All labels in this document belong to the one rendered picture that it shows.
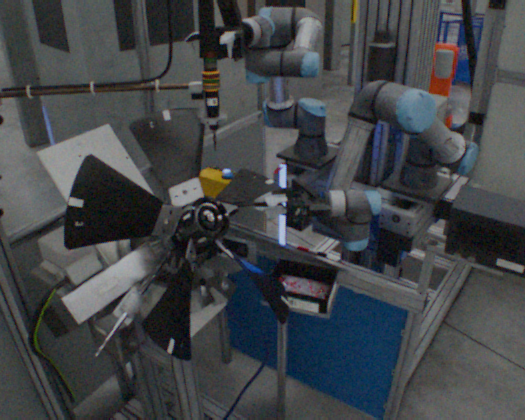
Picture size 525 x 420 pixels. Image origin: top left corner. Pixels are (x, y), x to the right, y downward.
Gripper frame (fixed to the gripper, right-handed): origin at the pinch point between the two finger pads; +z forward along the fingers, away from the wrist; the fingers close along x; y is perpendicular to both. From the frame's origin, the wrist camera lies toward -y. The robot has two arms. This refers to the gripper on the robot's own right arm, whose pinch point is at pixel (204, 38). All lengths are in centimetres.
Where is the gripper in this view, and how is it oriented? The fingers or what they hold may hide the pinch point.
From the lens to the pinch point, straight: 112.7
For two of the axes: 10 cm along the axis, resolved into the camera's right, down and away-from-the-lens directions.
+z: -4.0, 4.6, -7.9
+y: 0.1, 8.6, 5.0
